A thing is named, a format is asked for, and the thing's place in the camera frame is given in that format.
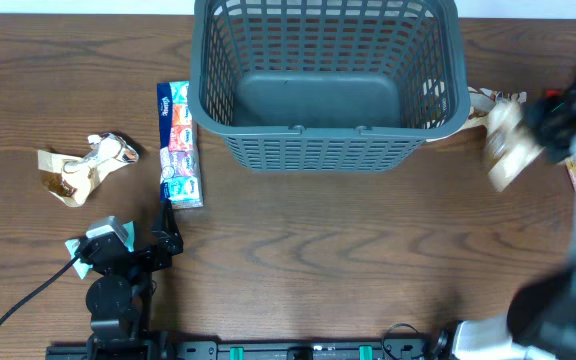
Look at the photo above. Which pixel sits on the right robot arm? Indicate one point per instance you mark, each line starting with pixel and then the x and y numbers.
pixel 541 320

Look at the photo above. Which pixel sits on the grey plastic basket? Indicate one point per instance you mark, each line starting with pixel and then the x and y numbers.
pixel 327 85

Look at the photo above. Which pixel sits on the colourful Kleenex tissue pack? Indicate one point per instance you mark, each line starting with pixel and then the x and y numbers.
pixel 180 179

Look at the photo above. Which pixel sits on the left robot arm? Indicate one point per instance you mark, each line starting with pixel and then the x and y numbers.
pixel 120 300

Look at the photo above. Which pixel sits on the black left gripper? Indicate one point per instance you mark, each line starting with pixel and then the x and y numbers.
pixel 170 242

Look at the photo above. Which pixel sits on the beige brown rice bag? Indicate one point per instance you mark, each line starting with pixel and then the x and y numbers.
pixel 72 179

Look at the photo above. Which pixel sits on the beige nut snack bag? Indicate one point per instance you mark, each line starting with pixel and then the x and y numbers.
pixel 510 146

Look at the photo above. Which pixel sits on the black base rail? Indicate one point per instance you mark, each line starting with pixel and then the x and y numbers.
pixel 394 348

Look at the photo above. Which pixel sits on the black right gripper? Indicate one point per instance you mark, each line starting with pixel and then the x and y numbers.
pixel 546 121

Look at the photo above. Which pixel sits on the orange San Remo pasta pack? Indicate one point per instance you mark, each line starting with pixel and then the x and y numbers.
pixel 570 165

